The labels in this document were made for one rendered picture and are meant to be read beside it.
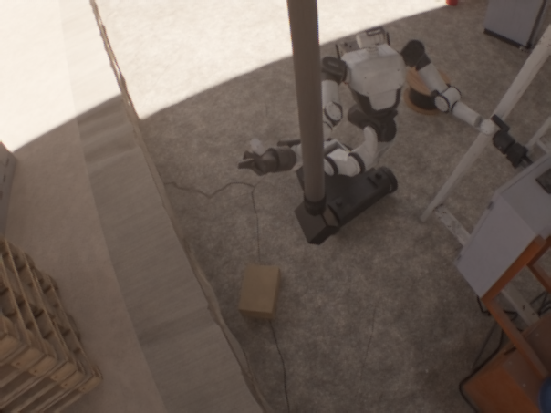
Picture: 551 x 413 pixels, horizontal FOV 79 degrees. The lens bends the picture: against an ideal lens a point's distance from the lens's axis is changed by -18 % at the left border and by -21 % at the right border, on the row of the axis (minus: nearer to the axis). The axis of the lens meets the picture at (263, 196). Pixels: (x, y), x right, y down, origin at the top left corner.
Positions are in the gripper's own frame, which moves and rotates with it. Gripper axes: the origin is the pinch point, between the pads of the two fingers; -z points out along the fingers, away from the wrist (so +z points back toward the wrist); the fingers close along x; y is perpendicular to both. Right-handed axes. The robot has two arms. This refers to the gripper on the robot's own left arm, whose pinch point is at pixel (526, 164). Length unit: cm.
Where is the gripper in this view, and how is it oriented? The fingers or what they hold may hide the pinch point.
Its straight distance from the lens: 183.6
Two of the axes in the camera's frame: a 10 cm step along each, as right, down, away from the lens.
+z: -4.5, -7.0, 5.6
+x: -1.2, -5.7, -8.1
